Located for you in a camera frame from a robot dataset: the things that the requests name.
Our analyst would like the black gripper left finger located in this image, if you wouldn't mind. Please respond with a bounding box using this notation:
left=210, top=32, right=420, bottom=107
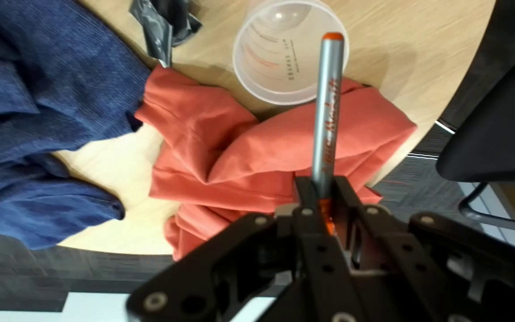
left=125, top=175, right=337, bottom=322

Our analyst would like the blue cloth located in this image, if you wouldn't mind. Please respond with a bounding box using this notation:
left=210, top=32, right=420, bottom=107
left=0, top=0, right=151, bottom=252

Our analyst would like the orange cloth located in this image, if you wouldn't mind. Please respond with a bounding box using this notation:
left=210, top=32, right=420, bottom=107
left=132, top=64, right=418, bottom=262

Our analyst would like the clear plastic measuring cup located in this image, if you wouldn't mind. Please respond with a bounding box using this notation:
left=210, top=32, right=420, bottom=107
left=230, top=0, right=350, bottom=107

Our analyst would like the orange and silver pen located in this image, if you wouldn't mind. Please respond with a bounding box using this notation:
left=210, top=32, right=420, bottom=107
left=309, top=30, right=346, bottom=237

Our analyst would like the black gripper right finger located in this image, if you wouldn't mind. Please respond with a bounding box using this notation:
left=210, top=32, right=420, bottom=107
left=327, top=175, right=515, bottom=322

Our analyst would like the black office chair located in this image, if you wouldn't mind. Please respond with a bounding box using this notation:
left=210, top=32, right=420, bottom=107
left=434, top=0, right=515, bottom=230

